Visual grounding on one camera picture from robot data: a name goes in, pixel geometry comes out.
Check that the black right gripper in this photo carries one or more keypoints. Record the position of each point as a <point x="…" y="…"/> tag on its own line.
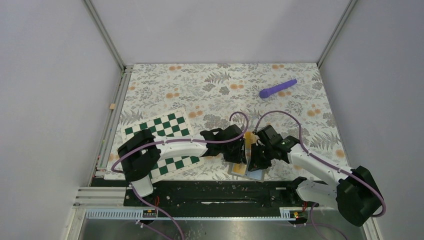
<point x="255" y="163"/>

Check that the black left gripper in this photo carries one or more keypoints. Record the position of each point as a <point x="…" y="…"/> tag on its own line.
<point x="239" y="156"/>

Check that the grey card holder wallet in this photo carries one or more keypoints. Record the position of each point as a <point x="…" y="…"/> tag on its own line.
<point x="255" y="175"/>

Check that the gold VIP card stack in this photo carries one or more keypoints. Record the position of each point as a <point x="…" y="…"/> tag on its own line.
<point x="250" y="138"/>

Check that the clear acrylic card box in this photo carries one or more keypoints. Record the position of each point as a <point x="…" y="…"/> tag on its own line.
<point x="258" y="148"/>

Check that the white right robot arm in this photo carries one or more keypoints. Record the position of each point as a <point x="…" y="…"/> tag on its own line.
<point x="351" y="191"/>

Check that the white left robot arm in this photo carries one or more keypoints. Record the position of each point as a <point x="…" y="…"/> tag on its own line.
<point x="139" y="154"/>

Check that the floral patterned table mat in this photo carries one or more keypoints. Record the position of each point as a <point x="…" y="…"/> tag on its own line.
<point x="219" y="95"/>

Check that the green white chessboard mat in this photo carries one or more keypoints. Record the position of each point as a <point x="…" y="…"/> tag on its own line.
<point x="171" y="124"/>

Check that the purple cylindrical tool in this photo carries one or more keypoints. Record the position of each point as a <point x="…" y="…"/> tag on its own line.
<point x="267" y="92"/>

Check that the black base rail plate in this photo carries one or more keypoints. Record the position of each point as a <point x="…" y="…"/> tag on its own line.
<point x="220" y="199"/>

